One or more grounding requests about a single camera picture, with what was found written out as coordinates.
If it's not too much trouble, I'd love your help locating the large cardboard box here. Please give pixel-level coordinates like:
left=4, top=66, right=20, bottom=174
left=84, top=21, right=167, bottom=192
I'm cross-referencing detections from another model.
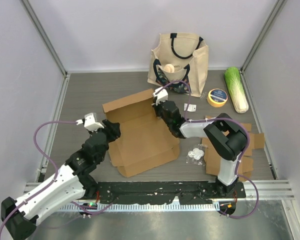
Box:
left=102, top=89, right=180, bottom=178

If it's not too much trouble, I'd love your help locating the small cardboard box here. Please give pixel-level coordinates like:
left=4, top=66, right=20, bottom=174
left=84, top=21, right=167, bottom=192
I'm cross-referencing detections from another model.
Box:
left=201, top=120, right=265, bottom=183

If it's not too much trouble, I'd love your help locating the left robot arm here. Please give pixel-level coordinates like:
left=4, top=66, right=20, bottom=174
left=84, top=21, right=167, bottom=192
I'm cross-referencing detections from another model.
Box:
left=0, top=114, right=121, bottom=240

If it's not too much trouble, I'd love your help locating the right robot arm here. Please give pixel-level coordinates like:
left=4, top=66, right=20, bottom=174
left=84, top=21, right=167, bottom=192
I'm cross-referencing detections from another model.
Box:
left=152, top=99, right=250, bottom=198

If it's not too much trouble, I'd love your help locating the small white packet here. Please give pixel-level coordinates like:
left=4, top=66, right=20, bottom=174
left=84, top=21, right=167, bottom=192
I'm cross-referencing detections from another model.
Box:
left=183, top=103, right=197, bottom=112

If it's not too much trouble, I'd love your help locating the wooden ball in bag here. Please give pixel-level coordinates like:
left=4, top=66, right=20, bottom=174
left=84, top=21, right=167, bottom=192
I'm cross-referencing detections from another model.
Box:
left=163, top=64, right=175, bottom=73

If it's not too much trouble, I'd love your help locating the plastic bag of white discs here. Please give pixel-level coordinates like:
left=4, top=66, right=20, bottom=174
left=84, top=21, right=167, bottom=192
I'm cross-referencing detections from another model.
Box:
left=186, top=148, right=205, bottom=166

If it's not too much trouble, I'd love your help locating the yellow tape roll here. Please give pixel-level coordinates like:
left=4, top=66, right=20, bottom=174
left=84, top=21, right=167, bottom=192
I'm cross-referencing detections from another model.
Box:
left=207, top=88, right=228, bottom=108

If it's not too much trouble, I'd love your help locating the beige canvas tote bag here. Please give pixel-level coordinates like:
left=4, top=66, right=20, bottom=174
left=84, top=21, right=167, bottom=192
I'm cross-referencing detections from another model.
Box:
left=147, top=32, right=209, bottom=98

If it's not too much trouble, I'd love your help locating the green plush cabbage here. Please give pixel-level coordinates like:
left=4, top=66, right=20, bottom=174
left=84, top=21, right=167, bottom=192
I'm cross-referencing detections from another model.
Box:
left=224, top=67, right=249, bottom=114

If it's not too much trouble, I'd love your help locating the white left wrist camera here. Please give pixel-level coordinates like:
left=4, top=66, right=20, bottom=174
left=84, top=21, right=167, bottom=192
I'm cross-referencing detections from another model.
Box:
left=75, top=112, right=104, bottom=132

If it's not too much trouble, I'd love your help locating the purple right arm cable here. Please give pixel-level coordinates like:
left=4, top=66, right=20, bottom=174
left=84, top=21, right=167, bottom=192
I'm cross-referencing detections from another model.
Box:
left=157, top=80, right=259, bottom=221

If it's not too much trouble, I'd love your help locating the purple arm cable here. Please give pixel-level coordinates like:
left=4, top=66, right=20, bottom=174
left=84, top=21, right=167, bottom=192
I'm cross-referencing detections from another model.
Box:
left=0, top=120, right=116, bottom=240
left=157, top=80, right=259, bottom=221

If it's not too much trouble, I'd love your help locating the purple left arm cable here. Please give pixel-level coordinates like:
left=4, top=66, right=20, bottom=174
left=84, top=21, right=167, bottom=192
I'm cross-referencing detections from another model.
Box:
left=0, top=120, right=116, bottom=240

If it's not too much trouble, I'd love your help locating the left aluminium frame post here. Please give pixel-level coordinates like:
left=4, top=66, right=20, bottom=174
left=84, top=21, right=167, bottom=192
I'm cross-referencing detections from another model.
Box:
left=19, top=0, right=68, bottom=76

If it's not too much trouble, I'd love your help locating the aluminium frame post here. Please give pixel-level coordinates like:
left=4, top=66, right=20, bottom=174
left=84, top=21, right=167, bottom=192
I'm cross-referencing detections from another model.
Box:
left=19, top=0, right=68, bottom=76
left=240, top=0, right=288, bottom=73

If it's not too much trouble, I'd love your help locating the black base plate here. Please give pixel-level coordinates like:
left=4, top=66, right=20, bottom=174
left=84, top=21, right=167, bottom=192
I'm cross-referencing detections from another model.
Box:
left=92, top=180, right=246, bottom=205

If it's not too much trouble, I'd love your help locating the white slotted cable duct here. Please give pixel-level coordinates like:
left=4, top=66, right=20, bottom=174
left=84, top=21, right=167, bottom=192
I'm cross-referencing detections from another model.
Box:
left=57, top=201, right=220, bottom=213

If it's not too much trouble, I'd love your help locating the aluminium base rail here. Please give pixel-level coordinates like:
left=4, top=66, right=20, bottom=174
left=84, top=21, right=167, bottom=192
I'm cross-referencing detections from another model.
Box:
left=23, top=179, right=295, bottom=201

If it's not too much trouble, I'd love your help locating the right aluminium frame post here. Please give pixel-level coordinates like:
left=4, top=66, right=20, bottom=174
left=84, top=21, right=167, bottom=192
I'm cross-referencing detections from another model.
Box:
left=240, top=0, right=288, bottom=73

